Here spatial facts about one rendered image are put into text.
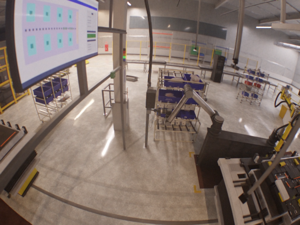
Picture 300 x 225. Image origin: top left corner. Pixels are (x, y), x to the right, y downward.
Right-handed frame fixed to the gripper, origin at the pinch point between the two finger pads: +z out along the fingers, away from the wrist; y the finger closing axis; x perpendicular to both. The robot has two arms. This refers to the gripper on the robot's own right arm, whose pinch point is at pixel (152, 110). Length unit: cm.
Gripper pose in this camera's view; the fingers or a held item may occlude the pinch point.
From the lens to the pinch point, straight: 283.7
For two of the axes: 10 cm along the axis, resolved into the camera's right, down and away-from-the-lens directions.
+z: -9.9, -0.9, 0.5
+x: -0.6, 8.6, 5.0
